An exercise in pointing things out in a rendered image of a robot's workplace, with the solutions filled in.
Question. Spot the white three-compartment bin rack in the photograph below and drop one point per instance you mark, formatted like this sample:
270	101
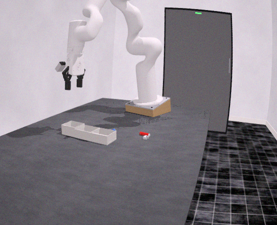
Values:
89	133

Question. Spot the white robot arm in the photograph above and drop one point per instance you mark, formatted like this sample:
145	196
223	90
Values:
80	31

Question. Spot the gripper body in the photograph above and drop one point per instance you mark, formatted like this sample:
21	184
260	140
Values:
75	61

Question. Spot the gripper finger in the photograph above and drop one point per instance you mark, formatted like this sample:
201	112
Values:
67	78
79	80

